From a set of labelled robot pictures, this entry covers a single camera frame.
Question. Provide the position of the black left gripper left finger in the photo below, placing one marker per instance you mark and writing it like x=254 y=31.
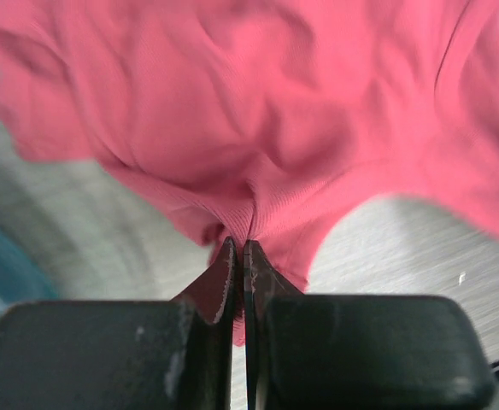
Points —
x=124 y=354

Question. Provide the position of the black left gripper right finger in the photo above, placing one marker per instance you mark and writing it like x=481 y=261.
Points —
x=357 y=351

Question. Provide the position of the red tank top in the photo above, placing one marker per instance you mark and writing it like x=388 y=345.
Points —
x=357 y=141

